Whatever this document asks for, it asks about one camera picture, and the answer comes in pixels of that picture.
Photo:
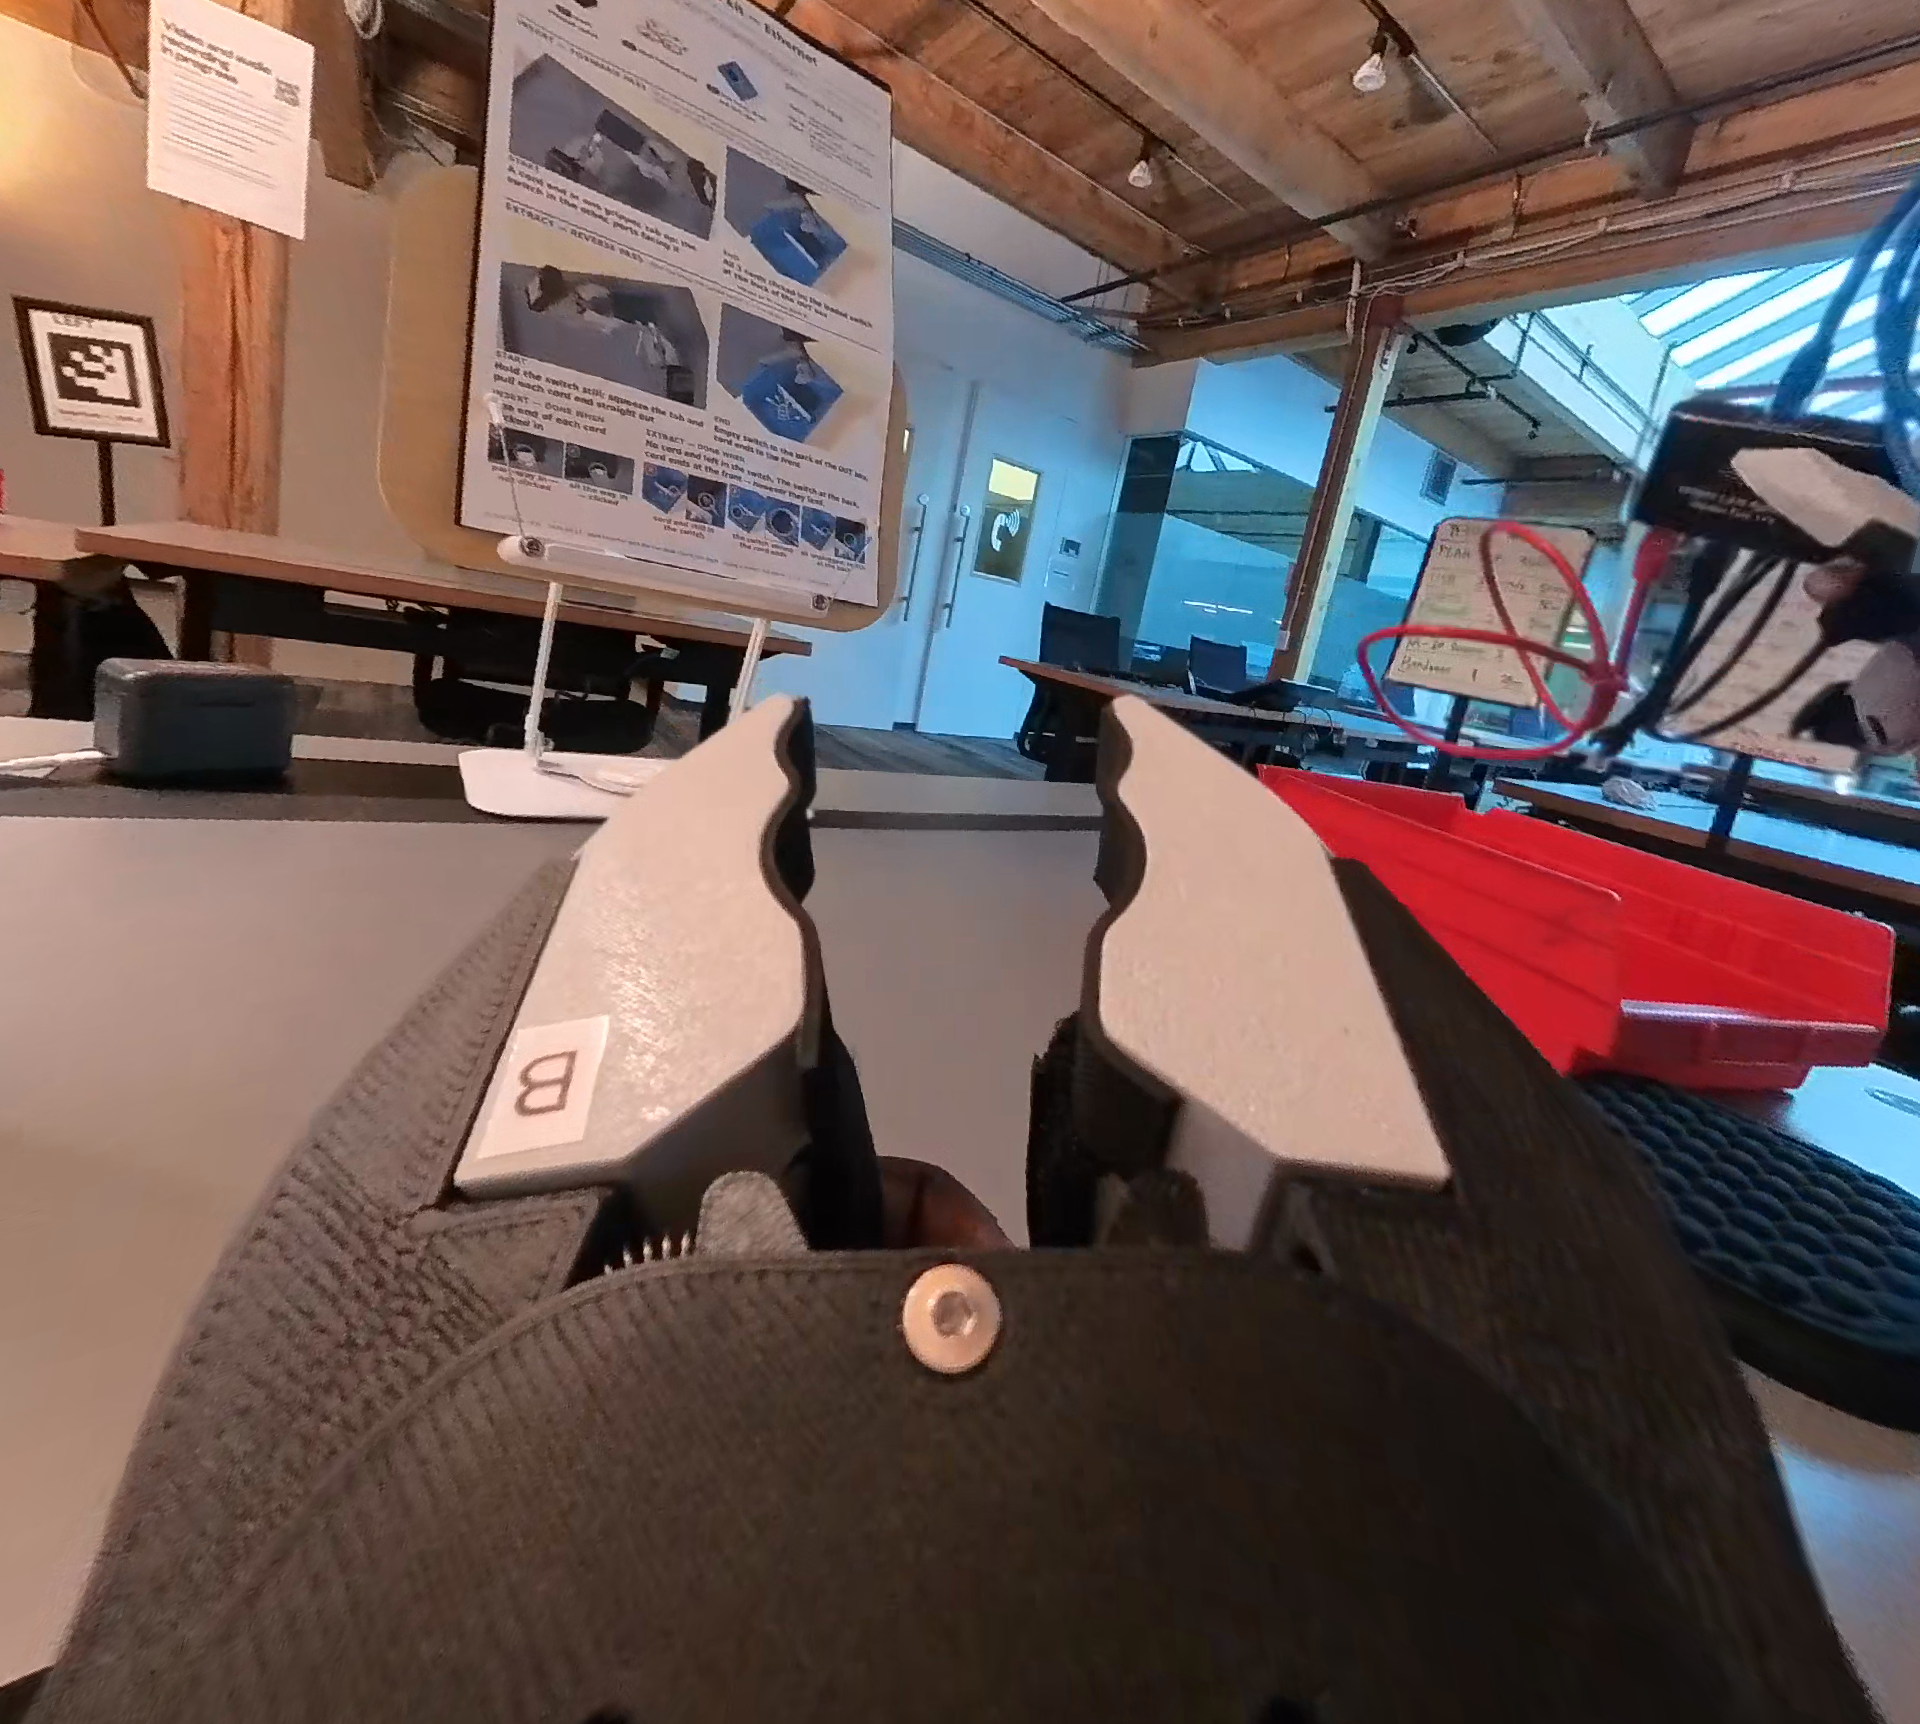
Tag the black honeycomb pad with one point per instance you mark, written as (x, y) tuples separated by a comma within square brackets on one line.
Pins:
[(1773, 1211)]

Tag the wooden office desk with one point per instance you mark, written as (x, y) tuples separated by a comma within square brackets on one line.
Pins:
[(1140, 690)]

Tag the black ethernet adapter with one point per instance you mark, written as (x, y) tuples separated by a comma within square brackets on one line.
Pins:
[(1696, 470)]

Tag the marker tag sign on pole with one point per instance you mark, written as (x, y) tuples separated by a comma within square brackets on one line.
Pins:
[(93, 370)]

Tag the handwritten breaks whiteboard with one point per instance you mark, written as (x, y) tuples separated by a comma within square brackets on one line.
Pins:
[(1776, 690)]

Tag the wooden support post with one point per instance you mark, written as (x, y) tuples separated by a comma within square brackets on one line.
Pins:
[(1336, 493)]

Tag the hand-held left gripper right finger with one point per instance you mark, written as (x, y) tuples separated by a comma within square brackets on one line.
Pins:
[(1259, 986)]

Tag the white paper notice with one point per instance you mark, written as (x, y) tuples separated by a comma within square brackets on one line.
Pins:
[(223, 103)]

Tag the instruction board with white stand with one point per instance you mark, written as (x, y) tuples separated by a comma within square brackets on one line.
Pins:
[(675, 252)]

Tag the person's right hand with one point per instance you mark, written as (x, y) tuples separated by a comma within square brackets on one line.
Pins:
[(1833, 585)]

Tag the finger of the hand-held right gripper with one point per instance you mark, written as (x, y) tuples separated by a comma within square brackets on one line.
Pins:
[(1833, 493)]

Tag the wooden work table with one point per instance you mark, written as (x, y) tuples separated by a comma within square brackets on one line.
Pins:
[(300, 561)]

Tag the black office chair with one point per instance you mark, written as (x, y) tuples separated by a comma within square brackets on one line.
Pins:
[(1213, 663), (1083, 636)]

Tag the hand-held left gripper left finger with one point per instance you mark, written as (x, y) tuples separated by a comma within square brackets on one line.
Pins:
[(658, 986)]

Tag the handwritten list whiteboard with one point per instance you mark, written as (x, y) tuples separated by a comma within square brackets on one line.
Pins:
[(1463, 614)]

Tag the white track spotlight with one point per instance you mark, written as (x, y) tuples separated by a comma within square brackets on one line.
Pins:
[(1147, 171), (1370, 69)]

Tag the black box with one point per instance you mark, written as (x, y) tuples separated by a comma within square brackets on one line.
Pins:
[(193, 716)]

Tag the yellow phone sign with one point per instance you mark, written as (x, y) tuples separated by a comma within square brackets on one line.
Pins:
[(1006, 523)]

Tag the wide wooden post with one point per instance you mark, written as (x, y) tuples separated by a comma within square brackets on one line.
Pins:
[(242, 373)]

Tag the red plastic bin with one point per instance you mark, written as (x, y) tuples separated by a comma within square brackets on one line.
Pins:
[(1501, 899)]

